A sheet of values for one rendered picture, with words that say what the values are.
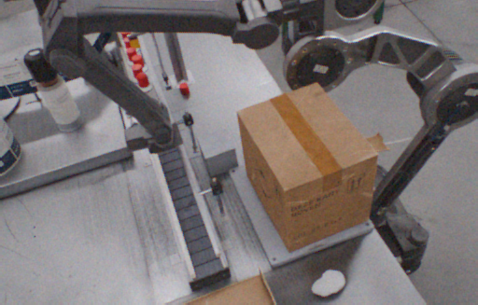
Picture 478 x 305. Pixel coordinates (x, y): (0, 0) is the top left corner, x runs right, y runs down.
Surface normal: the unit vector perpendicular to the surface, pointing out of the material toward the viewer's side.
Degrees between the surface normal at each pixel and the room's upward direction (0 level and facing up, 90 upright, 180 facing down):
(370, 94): 0
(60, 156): 0
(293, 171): 0
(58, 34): 107
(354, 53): 90
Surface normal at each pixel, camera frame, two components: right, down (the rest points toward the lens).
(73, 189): -0.11, -0.68
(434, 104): 0.22, 0.69
